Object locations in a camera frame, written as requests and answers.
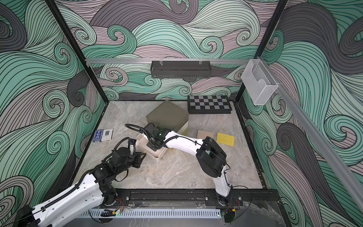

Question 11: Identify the white drawer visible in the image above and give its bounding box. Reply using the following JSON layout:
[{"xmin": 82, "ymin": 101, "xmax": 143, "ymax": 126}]
[{"xmin": 135, "ymin": 133, "xmax": 168, "ymax": 160}]

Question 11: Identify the olive three-drawer storage box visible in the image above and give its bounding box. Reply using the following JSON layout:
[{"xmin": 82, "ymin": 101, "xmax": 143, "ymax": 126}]
[{"xmin": 146, "ymin": 100, "xmax": 189, "ymax": 135}]

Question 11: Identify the yellow sponge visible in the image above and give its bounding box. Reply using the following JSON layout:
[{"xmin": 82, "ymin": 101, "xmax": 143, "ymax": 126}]
[{"xmin": 216, "ymin": 132, "xmax": 234, "ymax": 147}]

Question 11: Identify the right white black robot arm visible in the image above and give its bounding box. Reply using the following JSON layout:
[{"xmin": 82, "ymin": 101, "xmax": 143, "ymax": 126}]
[{"xmin": 125, "ymin": 123, "xmax": 232, "ymax": 199}]

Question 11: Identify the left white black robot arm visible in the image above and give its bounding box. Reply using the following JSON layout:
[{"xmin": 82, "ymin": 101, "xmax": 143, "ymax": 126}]
[{"xmin": 11, "ymin": 137, "xmax": 146, "ymax": 227}]

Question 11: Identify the white playing card box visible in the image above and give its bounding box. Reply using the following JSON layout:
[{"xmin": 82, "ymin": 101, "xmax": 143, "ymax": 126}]
[{"xmin": 101, "ymin": 129, "xmax": 113, "ymax": 141}]

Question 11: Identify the blue playing card box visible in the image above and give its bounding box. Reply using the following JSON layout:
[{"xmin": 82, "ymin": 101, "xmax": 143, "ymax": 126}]
[{"xmin": 92, "ymin": 130, "xmax": 104, "ymax": 142}]

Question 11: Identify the black white chessboard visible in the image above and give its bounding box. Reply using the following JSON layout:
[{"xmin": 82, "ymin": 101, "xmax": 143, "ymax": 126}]
[{"xmin": 187, "ymin": 95, "xmax": 232, "ymax": 114}]

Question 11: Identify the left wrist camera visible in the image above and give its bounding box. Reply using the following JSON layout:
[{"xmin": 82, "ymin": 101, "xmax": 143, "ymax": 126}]
[{"xmin": 128, "ymin": 139, "xmax": 137, "ymax": 155}]

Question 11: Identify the white slotted cable duct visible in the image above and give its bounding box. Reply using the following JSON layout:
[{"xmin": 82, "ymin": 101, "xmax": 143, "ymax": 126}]
[{"xmin": 79, "ymin": 209, "xmax": 222, "ymax": 219}]

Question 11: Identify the black wall-mounted tray shelf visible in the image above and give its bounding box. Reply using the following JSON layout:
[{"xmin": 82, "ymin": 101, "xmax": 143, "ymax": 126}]
[{"xmin": 150, "ymin": 61, "xmax": 212, "ymax": 80}]

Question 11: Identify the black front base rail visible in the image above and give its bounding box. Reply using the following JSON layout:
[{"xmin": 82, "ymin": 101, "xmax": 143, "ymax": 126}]
[{"xmin": 116, "ymin": 188, "xmax": 280, "ymax": 206}]

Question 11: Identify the aluminium back wall rail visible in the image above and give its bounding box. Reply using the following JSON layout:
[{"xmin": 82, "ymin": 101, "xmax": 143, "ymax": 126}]
[{"xmin": 85, "ymin": 58, "xmax": 250, "ymax": 65}]

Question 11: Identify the aluminium wall rail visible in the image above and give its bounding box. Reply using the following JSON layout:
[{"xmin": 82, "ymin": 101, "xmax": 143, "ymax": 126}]
[
  {"xmin": 85, "ymin": 58, "xmax": 250, "ymax": 65},
  {"xmin": 256, "ymin": 56, "xmax": 363, "ymax": 212}
]

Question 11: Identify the clear acrylic wall holder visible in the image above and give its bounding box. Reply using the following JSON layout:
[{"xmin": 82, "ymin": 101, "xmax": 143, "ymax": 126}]
[{"xmin": 241, "ymin": 59, "xmax": 278, "ymax": 106}]

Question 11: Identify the aluminium right wall rail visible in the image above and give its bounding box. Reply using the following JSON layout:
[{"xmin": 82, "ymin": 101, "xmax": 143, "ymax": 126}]
[{"xmin": 256, "ymin": 56, "xmax": 363, "ymax": 212}]

